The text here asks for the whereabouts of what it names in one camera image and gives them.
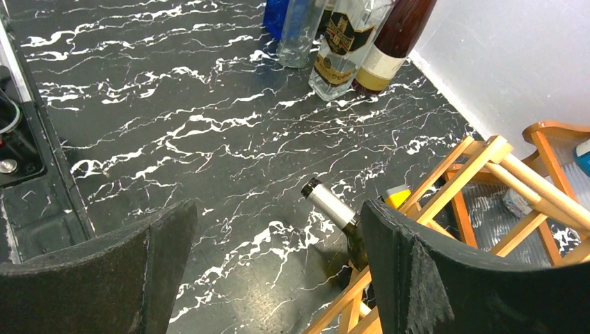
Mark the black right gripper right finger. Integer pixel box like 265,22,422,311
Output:
360,200,589,333

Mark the green wine bottle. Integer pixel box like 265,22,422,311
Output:
315,0,336,39

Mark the blue square bottle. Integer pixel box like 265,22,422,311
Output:
262,0,289,41

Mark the blue white jar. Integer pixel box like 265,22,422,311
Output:
573,139,590,177

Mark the yellow capped bottle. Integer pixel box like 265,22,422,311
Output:
383,184,411,209

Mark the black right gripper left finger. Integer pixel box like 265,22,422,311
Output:
1,200,198,333

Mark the silver capped dark bottle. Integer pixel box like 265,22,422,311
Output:
301,177,368,271

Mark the clear bottle bottom rack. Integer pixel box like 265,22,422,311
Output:
278,0,328,68

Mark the dark red wine bottle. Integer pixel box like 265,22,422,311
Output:
351,0,437,96

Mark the small clear plastic bottle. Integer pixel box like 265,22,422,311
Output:
502,188,532,218

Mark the light wooden wine rack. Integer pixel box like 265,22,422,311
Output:
302,134,589,333

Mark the clear bottle rack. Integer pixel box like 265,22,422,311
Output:
278,0,328,68
308,0,395,101

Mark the orange wooden shelf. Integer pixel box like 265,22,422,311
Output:
451,120,589,267

